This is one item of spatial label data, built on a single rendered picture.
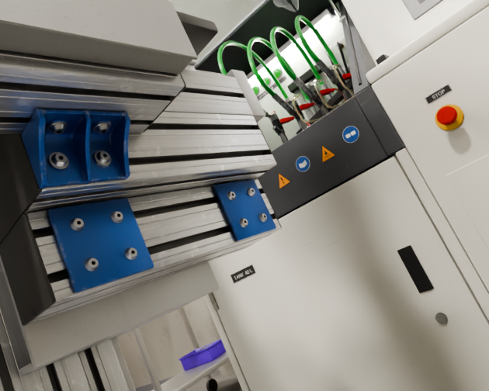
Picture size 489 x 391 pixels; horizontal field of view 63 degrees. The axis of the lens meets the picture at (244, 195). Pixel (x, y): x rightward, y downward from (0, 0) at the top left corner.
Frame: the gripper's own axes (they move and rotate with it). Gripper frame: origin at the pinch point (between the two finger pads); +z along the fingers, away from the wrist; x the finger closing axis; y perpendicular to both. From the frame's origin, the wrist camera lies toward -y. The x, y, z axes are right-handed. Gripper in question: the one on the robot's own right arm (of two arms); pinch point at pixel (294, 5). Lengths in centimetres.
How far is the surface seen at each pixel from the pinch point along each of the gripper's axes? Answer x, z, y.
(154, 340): -404, 191, -94
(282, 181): -16.7, 30.1, 31.7
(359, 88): 9.2, 22.6, 21.3
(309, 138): -5.8, 25.3, 26.8
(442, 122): 22, 34, 33
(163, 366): -404, 218, -77
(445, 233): 14, 53, 41
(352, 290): -10, 57, 47
